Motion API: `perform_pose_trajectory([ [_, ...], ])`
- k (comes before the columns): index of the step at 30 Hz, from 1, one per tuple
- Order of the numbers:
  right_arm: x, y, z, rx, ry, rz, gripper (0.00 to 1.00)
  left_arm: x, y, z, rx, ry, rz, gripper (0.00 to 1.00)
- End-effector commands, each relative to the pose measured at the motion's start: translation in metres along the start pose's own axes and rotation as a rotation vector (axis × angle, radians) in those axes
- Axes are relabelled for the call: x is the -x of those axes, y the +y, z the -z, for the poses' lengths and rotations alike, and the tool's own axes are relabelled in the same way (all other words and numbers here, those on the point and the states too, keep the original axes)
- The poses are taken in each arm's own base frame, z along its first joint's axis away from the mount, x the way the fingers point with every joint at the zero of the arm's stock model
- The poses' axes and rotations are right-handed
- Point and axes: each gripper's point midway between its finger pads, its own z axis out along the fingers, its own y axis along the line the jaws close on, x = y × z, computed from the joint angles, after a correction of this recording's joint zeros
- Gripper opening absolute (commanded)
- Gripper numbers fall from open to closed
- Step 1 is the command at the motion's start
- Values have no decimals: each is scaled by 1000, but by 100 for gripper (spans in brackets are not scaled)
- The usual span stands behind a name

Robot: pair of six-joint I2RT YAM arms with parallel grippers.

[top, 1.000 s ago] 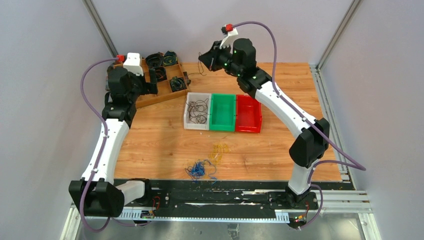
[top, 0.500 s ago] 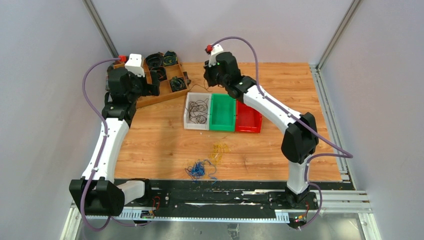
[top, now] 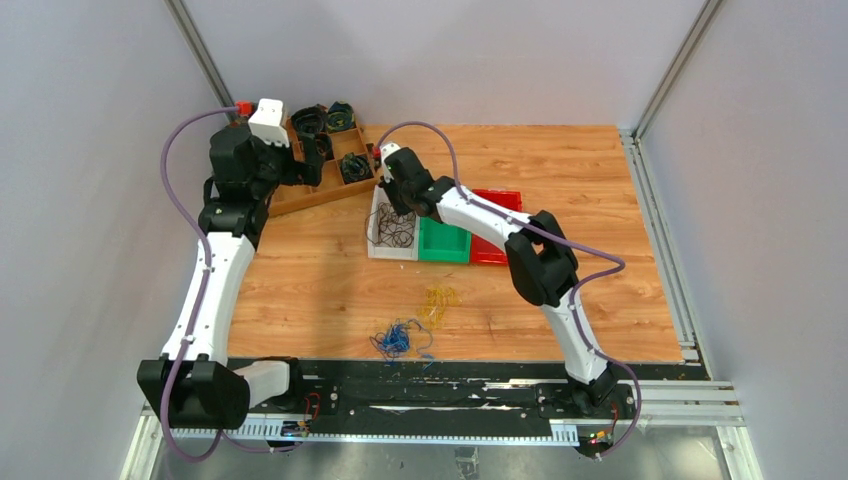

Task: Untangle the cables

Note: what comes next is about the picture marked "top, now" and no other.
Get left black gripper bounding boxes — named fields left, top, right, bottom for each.
left=241, top=125, right=324, bottom=199

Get dark brown wire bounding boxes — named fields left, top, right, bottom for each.
left=365, top=201, right=419, bottom=250

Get yellow wire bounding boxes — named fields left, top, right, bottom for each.
left=415, top=284, right=464, bottom=331

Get blue yellow wires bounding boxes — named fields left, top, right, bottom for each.
left=369, top=319, right=439, bottom=370

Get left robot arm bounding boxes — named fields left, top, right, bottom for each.
left=137, top=125, right=321, bottom=430

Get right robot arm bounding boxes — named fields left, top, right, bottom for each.
left=379, top=143, right=616, bottom=417

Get rolled dark tie middle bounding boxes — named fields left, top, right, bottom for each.
left=314, top=132, right=335, bottom=161

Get rolled dark tie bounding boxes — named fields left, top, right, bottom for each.
left=339, top=153, right=374, bottom=185
left=290, top=104, right=328, bottom=137
left=314, top=132, right=335, bottom=161

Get wooden compartment tray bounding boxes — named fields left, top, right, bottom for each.
left=269, top=122, right=379, bottom=217

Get rolled dark tie front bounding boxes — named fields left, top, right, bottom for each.
left=339, top=153, right=374, bottom=185

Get white plastic bin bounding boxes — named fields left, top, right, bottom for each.
left=365, top=186, right=420, bottom=261

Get rolled dark tie back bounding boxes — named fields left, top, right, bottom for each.
left=290, top=104, right=328, bottom=137

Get green plastic bin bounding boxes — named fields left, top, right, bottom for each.
left=418, top=218, right=471, bottom=264

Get rolled green tie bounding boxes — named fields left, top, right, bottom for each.
left=326, top=101, right=356, bottom=133

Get red plastic bin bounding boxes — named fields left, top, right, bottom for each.
left=470, top=189, right=523, bottom=265

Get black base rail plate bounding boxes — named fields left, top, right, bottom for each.
left=250, top=359, right=707, bottom=440

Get aluminium frame rail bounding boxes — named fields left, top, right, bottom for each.
left=119, top=370, right=763, bottom=480

